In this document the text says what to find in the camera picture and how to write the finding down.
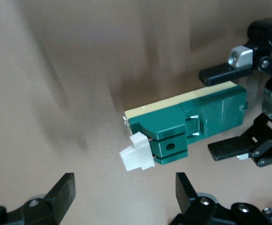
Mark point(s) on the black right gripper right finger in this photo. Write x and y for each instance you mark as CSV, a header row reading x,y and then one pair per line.
x,y
185,194

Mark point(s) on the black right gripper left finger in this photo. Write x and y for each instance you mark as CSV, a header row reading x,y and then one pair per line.
x,y
61,194

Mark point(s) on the green rectangular connector block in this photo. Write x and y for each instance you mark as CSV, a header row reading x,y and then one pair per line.
x,y
220,110

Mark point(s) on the brown paper table cover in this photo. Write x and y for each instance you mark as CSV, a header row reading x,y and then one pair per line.
x,y
56,93

